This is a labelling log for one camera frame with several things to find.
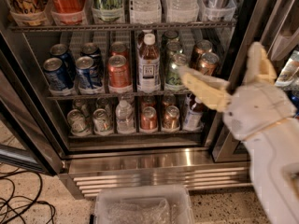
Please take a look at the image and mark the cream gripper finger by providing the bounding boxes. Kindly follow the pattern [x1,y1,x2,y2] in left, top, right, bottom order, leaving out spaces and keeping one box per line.
[243,42,277,85]
[178,66,232,112]

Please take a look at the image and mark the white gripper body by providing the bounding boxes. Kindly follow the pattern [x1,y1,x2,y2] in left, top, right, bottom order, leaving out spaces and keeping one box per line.
[223,82,295,140]

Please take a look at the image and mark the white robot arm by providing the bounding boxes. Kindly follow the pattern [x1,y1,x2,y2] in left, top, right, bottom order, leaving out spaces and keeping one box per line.
[178,42,299,224]

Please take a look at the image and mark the copper lacroix can front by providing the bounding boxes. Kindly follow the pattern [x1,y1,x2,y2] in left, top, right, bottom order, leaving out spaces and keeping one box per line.
[196,52,219,76]

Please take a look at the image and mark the copper lacroix can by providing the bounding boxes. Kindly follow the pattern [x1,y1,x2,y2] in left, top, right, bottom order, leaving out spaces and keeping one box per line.
[196,52,219,76]
[190,39,213,69]

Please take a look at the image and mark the tea bottle bottom shelf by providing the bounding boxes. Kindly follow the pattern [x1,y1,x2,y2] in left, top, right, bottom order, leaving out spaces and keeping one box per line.
[183,94,205,131]

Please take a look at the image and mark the green lacroix can front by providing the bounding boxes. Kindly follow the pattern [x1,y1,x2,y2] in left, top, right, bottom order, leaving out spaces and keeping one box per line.
[165,53,188,91]

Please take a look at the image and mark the copper lacroix can back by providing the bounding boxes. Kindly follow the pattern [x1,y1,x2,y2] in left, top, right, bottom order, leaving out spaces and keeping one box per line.
[190,39,213,69]

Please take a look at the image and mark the copper can bottom front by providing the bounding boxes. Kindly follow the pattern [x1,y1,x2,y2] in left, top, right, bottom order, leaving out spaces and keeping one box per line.
[163,105,180,132]

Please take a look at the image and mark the green lacroix can middle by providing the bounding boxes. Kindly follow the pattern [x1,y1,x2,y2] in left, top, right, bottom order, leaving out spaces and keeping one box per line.
[165,41,183,63]

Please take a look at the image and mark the orange can bottom front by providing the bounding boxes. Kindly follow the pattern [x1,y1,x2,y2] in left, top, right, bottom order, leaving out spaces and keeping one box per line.
[140,106,158,133]

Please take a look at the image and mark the green lacroix can back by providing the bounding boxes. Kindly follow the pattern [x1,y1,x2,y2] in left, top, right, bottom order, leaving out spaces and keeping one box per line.
[162,30,179,47]

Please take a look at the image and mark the orange soda can front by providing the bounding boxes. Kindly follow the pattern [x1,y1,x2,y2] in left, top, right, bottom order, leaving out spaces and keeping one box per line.
[107,55,133,93]

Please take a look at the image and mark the orange soda can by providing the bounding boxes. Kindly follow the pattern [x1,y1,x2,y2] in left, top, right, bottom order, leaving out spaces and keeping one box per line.
[110,41,129,60]
[107,55,133,93]

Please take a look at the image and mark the orange soda can back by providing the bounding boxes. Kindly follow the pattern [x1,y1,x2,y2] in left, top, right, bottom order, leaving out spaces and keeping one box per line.
[110,41,129,60]

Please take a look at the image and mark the blue pepsi can back right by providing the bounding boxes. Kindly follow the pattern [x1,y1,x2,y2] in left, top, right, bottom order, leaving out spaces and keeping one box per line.
[80,42,104,77]

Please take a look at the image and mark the blue pepsi can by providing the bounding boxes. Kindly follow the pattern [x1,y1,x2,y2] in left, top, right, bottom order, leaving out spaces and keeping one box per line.
[80,42,104,77]
[76,56,104,94]
[43,58,75,96]
[50,44,76,80]

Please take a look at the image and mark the blue pepsi can front right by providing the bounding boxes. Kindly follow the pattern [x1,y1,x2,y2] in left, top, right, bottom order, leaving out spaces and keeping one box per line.
[76,56,104,94]

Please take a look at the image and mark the silver can bottom far left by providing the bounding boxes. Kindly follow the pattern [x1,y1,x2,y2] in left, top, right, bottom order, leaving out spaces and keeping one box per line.
[67,109,91,136]

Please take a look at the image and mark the green lacroix can top shelf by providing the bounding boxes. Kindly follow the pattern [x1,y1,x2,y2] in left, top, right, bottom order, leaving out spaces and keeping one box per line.
[93,0,123,22]

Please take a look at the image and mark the stainless fridge base grille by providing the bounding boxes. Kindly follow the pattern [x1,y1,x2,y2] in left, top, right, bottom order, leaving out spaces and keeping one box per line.
[59,147,250,199]

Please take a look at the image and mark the blue pepsi can back left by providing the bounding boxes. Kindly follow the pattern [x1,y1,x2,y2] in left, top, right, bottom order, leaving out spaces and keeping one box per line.
[50,44,76,80]

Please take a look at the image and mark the blue pepsi can front left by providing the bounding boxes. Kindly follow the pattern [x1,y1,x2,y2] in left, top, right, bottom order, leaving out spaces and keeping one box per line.
[43,58,75,96]

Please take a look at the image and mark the red coca cola can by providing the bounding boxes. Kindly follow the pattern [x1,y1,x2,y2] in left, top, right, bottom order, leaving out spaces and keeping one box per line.
[52,0,85,25]

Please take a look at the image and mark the open fridge glass door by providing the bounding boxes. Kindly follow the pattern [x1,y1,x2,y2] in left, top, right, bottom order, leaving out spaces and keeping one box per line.
[0,35,64,175]

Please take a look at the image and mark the orange lacroix can top shelf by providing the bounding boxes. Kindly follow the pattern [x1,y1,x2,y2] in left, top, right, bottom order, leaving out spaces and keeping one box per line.
[8,0,50,26]

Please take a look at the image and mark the iced tea bottle front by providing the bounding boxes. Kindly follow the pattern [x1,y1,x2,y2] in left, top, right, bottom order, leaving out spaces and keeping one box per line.
[138,33,161,92]

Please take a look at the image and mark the iced tea bottle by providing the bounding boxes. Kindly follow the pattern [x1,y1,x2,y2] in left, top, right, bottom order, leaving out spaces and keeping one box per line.
[136,30,153,49]
[138,33,161,92]

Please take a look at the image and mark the iced tea bottle back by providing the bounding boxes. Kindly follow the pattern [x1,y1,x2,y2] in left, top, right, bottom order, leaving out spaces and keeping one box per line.
[136,30,153,49]

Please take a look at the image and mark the small water bottle bottom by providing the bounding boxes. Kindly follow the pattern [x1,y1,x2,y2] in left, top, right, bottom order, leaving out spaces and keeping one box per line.
[116,100,135,134]

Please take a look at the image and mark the clear water bottle right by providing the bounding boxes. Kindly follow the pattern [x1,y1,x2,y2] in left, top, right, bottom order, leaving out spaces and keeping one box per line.
[164,0,199,23]

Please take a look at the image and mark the clear water bottle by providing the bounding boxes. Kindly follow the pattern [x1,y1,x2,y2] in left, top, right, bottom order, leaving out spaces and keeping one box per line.
[129,0,162,24]
[164,0,199,23]

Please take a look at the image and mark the clear water bottle left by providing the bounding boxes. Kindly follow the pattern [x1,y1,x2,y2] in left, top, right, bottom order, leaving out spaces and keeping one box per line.
[129,0,162,24]

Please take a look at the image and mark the clear plastic bin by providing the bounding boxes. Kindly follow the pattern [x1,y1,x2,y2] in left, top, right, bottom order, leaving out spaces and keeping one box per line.
[94,185,195,224]

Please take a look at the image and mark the right fridge door frame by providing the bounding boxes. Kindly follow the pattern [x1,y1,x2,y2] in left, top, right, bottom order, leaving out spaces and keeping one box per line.
[204,0,299,163]

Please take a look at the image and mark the top wire shelf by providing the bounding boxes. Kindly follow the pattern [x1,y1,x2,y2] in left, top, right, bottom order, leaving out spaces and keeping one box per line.
[8,21,236,33]

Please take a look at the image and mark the wire shelf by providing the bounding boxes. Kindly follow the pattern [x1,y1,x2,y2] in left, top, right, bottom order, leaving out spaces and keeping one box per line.
[47,89,190,101]
[8,21,236,33]

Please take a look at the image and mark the middle wire shelf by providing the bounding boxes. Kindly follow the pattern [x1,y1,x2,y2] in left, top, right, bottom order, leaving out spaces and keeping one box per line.
[47,89,190,101]

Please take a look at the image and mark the black cables on floor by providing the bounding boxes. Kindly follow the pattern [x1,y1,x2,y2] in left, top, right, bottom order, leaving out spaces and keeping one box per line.
[0,161,57,224]

